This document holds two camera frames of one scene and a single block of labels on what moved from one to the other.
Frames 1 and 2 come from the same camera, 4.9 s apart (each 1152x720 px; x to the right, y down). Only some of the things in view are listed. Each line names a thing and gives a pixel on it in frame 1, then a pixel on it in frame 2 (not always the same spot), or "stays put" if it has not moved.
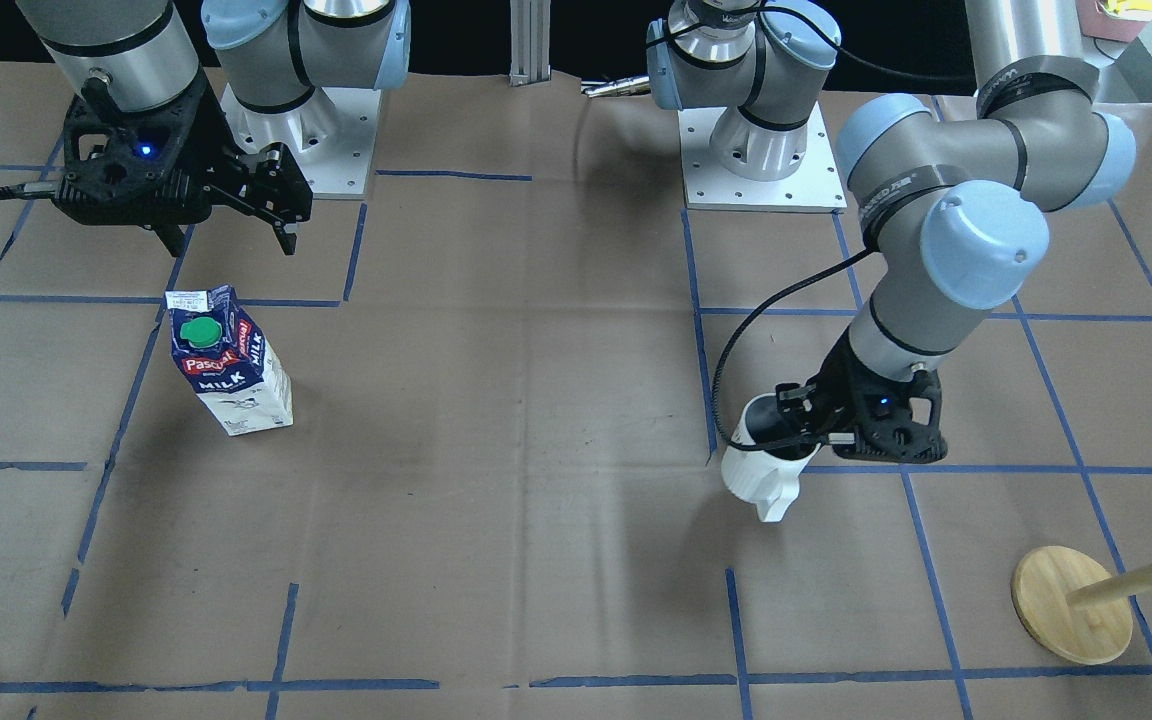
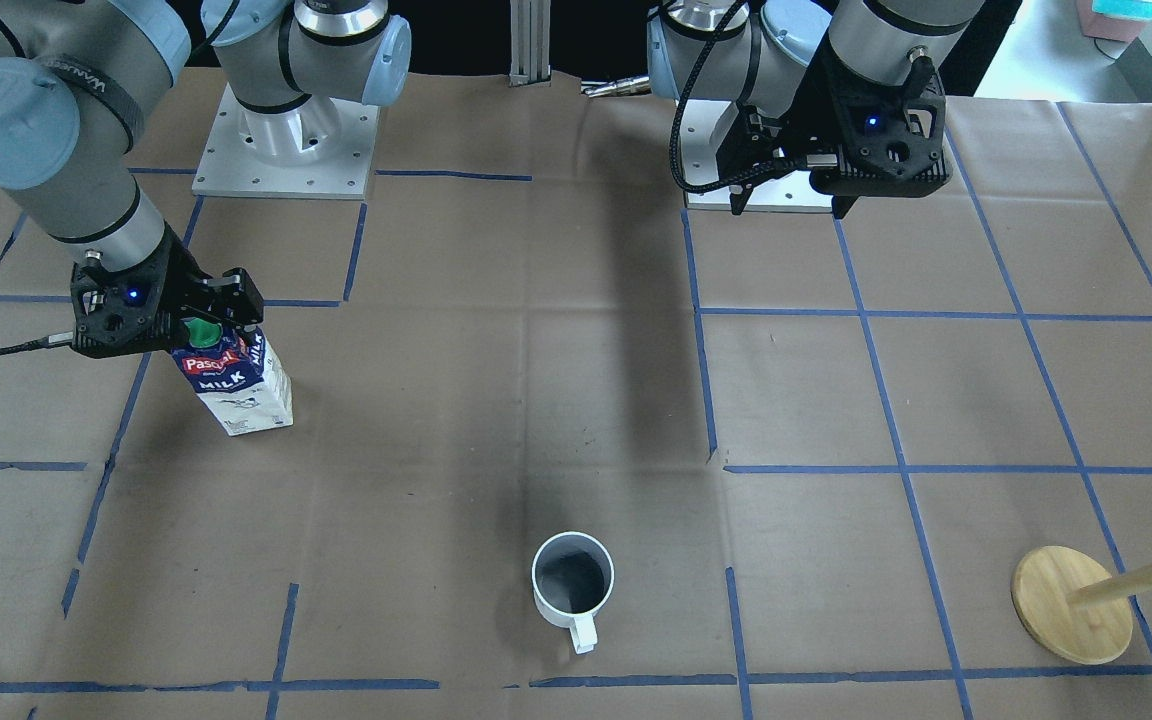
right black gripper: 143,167 to 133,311
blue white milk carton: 222,351 stays put
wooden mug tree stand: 1077,610 stays put
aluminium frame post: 530,41 stays put
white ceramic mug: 768,479 to 572,576
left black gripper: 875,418 to 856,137
